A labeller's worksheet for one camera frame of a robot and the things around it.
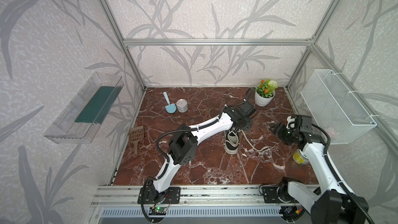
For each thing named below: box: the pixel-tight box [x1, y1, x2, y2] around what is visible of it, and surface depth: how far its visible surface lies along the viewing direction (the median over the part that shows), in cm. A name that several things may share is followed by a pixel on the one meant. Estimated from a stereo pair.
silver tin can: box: [176, 98, 189, 114], surface depth 107 cm
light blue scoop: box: [162, 91, 177, 114], surface depth 111 cm
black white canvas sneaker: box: [224, 127, 241, 155], surface depth 87 cm
